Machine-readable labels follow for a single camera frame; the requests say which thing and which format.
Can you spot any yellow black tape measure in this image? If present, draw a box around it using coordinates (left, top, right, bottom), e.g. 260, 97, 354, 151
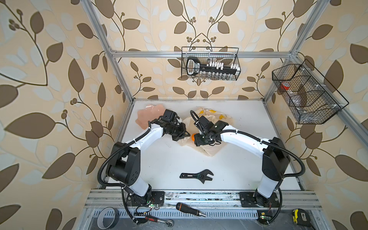
292, 209, 312, 227

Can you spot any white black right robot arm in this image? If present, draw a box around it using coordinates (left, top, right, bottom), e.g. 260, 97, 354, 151
191, 111, 306, 207

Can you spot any socket set holder black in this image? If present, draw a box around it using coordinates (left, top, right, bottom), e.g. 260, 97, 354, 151
184, 57, 241, 76

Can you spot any black wire basket wall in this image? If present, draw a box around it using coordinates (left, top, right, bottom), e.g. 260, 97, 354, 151
272, 59, 349, 125
181, 46, 241, 81

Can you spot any black tape roll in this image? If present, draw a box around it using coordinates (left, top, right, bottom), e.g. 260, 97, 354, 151
97, 207, 119, 230

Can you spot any red handled ratchet wrench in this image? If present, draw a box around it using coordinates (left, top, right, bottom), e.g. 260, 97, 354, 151
145, 216, 174, 228

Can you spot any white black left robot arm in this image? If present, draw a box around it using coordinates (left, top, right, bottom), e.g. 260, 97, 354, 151
97, 109, 190, 206

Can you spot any black wire basket right wall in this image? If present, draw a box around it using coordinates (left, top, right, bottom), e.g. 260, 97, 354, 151
272, 59, 349, 125

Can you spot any clear bottle red cap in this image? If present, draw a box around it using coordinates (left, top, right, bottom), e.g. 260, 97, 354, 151
281, 81, 306, 114

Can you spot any black orange screwdriver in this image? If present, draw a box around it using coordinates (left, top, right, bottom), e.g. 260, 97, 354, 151
176, 202, 206, 217

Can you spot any black wire basket back wall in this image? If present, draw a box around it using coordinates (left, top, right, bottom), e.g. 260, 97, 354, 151
181, 46, 241, 81

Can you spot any pink fruit plate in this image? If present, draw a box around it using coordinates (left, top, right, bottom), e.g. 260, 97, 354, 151
135, 104, 165, 130

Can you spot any banana print plastic bag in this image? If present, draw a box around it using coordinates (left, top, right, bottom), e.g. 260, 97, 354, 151
179, 107, 235, 157

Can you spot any black adjustable wrench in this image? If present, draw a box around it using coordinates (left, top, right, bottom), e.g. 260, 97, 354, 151
179, 169, 214, 184

